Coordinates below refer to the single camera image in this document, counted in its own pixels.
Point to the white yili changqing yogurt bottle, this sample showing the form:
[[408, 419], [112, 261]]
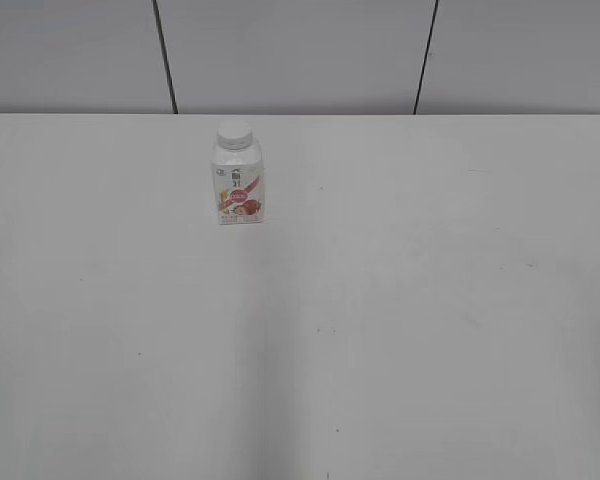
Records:
[[238, 178]]

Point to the white screw bottle cap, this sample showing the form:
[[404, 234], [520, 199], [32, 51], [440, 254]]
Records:
[[234, 135]]

